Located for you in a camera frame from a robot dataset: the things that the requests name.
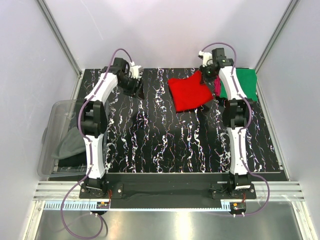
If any red t shirt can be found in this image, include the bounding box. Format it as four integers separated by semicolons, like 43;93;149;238
168;70;213;113

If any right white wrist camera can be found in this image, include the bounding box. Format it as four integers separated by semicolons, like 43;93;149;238
198;50;213;67

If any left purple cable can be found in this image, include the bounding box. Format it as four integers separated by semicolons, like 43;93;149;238
60;48;136;239

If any aluminium frame rail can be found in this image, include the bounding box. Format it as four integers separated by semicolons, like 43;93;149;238
33;181;305;202

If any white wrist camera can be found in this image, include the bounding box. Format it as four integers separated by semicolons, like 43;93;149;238
129;61;144;79
198;50;213;67

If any grey t shirt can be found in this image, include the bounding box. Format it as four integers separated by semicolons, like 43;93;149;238
51;127;86;160

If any clear plastic bin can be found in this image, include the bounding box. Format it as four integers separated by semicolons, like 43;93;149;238
36;98;111;180

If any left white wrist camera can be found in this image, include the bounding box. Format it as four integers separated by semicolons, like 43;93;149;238
129;61;144;79

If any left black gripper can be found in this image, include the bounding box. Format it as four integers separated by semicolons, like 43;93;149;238
118;75;145;100

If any green folded t shirt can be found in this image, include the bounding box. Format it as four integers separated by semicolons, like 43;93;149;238
233;68;258;102

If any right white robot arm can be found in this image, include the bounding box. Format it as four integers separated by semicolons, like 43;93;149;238
198;48;252;200

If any pink folded t shirt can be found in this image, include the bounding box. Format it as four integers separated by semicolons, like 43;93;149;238
213;76;221;97

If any white slotted cable duct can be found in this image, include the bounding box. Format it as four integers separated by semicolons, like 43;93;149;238
44;200;110;211

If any black t shirt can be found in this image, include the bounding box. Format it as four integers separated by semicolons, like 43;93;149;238
58;152;87;168

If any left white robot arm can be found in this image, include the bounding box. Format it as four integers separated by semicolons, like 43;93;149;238
76;57;145;198

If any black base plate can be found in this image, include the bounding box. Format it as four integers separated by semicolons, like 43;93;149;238
80;173;257;200

